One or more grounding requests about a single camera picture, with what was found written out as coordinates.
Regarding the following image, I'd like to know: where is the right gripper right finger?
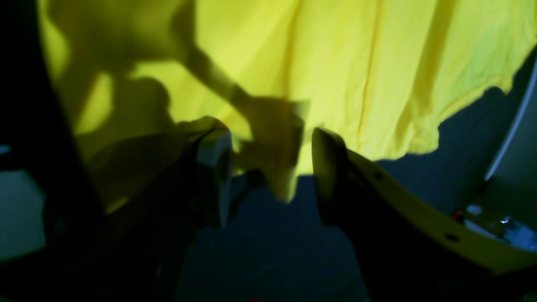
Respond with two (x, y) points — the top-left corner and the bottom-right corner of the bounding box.
(311, 128), (536, 302)

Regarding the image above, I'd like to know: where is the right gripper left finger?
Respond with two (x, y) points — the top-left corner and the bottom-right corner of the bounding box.
(1, 128), (232, 302)

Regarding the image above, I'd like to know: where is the yellow t-shirt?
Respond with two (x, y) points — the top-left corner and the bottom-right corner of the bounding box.
(38, 0), (536, 212)

